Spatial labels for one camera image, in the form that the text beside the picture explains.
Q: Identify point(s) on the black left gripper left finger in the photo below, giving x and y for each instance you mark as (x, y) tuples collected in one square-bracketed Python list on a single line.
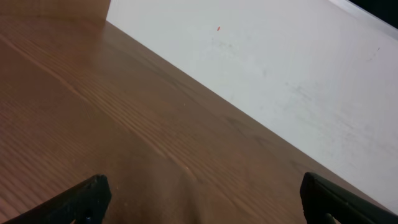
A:
[(87, 202)]

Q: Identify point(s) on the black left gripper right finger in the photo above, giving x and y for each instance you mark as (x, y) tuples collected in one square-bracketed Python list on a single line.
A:
[(325, 202)]

